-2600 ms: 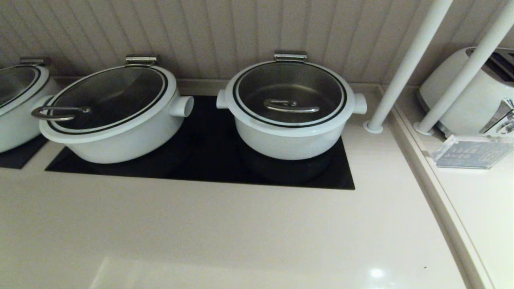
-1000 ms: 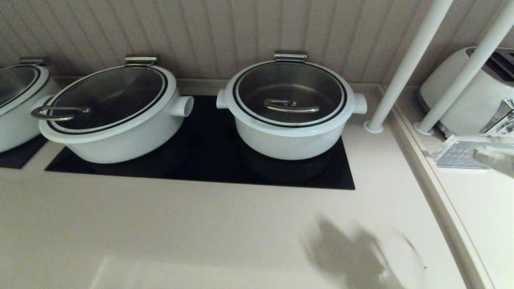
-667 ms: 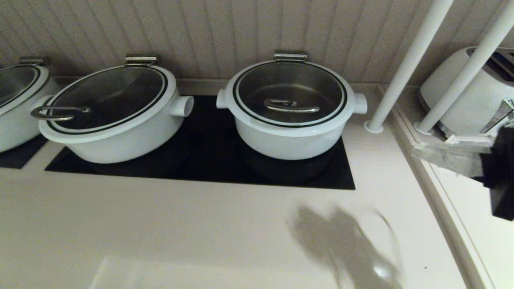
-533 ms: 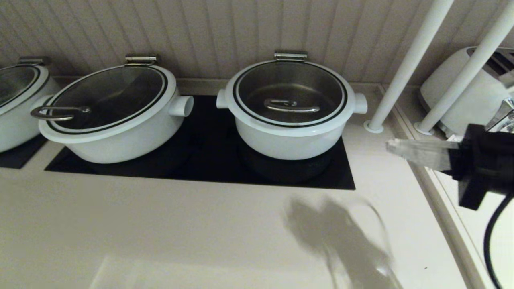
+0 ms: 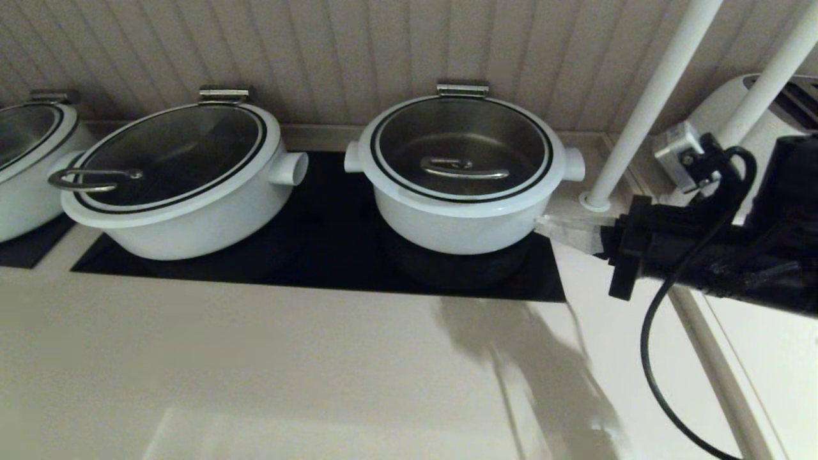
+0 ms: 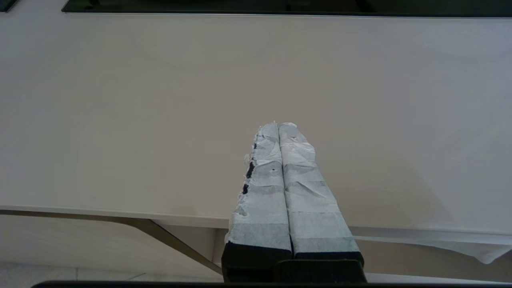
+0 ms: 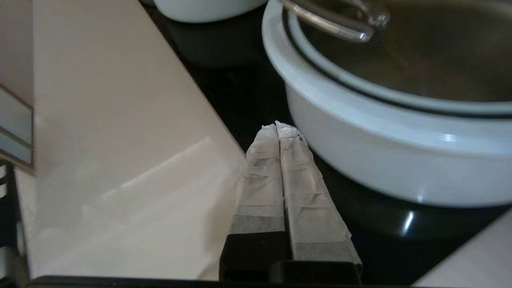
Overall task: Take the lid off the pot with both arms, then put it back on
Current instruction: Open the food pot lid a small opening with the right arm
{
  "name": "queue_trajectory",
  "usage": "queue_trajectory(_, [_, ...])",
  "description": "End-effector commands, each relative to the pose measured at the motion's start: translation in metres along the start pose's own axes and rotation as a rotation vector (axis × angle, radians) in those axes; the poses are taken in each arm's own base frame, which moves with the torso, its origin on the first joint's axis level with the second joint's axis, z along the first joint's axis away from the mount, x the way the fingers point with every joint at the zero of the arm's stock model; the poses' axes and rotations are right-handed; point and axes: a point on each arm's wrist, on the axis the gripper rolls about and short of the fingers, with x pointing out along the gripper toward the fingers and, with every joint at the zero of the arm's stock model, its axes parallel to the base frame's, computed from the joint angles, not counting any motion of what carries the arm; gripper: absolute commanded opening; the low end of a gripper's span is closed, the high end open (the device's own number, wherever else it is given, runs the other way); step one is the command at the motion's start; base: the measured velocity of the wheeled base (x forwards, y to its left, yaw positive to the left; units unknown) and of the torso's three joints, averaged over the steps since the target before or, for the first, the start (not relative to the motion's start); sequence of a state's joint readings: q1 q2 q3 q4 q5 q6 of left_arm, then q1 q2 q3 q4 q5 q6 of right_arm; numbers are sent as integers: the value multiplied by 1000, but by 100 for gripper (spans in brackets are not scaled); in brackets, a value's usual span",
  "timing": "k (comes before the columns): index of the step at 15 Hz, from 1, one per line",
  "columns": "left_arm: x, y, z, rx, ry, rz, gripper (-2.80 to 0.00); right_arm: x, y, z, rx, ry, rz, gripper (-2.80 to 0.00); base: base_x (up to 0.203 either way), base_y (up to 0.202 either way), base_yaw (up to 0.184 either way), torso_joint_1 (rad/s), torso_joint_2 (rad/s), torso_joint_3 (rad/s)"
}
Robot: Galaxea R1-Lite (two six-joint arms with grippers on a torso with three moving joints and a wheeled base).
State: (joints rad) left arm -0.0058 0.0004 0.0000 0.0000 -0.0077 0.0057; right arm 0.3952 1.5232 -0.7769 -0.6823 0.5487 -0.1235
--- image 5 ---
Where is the round glass lid white rim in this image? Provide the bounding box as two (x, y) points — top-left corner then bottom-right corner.
(357, 95), (567, 219)

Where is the white round pot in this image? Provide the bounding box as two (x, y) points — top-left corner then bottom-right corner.
(345, 147), (585, 256)

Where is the white oval pot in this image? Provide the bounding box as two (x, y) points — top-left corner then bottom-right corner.
(0, 109), (98, 244)
(64, 125), (309, 261)

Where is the oval glass lid white rim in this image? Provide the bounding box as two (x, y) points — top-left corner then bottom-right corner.
(0, 102), (81, 187)
(49, 103), (282, 229)

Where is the white round pole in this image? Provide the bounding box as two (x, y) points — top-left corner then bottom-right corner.
(578, 0), (724, 213)
(660, 18), (818, 208)

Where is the white toaster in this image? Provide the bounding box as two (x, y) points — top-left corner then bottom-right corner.
(665, 73), (818, 224)

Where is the black glass cooktop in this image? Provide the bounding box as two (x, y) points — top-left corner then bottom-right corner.
(72, 151), (567, 303)
(0, 214), (78, 270)

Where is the black right camera cable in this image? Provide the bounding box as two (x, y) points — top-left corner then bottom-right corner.
(641, 146), (759, 460)

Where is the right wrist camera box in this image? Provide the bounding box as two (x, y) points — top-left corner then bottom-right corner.
(653, 121), (726, 194)

